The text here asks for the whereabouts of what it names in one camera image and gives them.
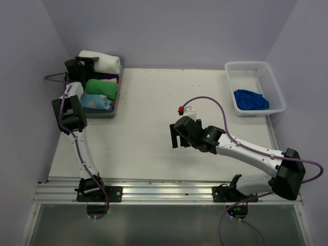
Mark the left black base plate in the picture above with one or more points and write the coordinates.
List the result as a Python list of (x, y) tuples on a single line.
[(114, 194)]

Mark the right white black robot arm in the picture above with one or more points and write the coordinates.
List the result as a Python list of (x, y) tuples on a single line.
[(282, 172)]

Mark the grey plastic tray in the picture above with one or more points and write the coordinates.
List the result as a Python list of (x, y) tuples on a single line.
[(95, 78)]

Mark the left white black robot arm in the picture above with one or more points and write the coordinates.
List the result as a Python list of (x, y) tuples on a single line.
[(72, 121)]

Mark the green rolled towel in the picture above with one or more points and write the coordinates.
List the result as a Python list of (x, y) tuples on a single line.
[(101, 87)]

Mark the purple rolled towel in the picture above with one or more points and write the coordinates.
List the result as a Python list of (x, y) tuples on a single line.
[(108, 76)]

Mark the white plastic basket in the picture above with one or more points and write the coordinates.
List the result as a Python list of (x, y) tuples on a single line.
[(257, 77)]

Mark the pink rolled towel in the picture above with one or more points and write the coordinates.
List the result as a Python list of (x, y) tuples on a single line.
[(113, 80)]

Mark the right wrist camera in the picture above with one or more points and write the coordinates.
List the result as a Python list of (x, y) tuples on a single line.
[(187, 111)]

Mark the white towel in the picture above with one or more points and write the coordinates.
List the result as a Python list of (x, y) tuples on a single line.
[(107, 64)]

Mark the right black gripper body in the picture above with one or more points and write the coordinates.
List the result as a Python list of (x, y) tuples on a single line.
[(189, 143)]

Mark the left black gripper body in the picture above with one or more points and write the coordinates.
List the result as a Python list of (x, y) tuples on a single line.
[(86, 72)]

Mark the aluminium mounting rail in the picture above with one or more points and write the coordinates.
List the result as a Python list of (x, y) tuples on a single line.
[(134, 192)]

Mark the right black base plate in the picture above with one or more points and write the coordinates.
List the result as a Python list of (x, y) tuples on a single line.
[(225, 194)]

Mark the blue cloud pattern towel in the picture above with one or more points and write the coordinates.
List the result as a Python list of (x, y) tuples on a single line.
[(95, 102)]

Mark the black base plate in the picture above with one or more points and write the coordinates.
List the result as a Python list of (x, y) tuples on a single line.
[(114, 194), (225, 194)]

